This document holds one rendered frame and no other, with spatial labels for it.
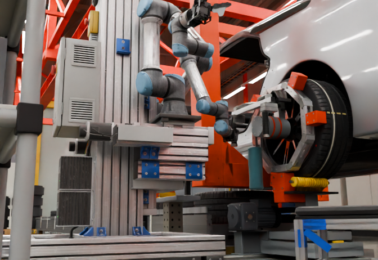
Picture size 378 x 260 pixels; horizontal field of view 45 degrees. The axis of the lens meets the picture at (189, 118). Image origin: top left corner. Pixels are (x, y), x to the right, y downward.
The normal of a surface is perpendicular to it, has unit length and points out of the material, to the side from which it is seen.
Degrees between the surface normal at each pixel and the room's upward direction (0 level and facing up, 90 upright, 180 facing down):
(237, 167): 90
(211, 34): 90
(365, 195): 90
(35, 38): 90
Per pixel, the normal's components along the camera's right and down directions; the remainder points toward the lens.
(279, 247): -0.90, -0.09
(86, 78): 0.34, -0.21
